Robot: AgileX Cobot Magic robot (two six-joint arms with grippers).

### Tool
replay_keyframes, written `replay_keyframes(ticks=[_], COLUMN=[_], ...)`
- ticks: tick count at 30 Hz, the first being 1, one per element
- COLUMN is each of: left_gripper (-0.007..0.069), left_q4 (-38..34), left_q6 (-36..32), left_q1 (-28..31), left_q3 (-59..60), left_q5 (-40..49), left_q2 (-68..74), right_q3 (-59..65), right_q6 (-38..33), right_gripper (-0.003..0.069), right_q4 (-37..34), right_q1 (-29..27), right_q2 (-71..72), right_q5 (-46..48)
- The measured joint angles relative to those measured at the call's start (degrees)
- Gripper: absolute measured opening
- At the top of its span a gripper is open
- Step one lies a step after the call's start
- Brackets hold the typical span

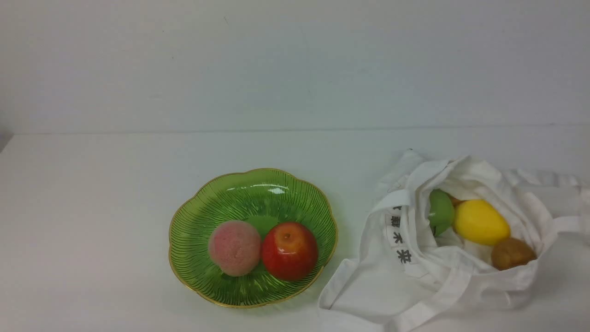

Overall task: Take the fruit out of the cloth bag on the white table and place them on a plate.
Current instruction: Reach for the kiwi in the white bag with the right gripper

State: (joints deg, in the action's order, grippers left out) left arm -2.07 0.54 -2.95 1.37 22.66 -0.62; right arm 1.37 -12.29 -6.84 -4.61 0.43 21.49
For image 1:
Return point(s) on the brown kiwi fruit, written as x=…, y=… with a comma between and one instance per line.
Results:
x=510, y=253

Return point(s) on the green glass fruit plate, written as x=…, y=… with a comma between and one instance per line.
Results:
x=263, y=198

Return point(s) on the green fruit in bag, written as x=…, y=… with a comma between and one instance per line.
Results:
x=442, y=212

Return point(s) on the small orange fruit in bag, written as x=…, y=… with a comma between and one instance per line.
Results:
x=455, y=201

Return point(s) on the red apple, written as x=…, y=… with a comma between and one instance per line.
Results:
x=289, y=251

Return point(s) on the pink peach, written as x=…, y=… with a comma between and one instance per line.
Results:
x=234, y=247

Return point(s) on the yellow mango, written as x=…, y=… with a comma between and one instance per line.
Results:
x=478, y=222

